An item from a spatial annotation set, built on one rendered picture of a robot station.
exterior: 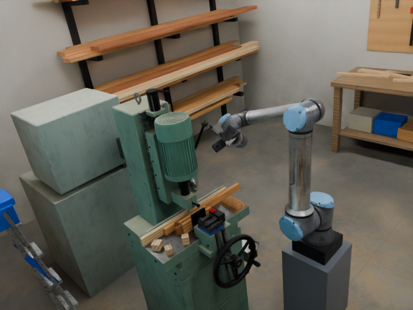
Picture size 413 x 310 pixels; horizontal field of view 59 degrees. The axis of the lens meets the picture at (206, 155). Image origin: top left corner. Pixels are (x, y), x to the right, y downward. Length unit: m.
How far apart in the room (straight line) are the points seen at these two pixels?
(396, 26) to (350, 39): 0.53
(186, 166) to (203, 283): 0.68
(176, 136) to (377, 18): 3.29
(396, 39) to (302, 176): 2.93
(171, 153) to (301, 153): 0.62
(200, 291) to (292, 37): 3.79
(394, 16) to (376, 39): 0.29
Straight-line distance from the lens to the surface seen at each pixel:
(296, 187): 1.88
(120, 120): 1.98
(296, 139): 1.77
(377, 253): 3.19
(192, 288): 2.05
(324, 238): 2.20
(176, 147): 1.71
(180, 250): 1.86
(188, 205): 1.91
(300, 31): 5.05
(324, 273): 2.22
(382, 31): 4.58
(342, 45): 4.81
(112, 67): 4.27
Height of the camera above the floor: 2.12
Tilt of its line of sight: 27 degrees down
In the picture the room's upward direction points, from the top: 8 degrees counter-clockwise
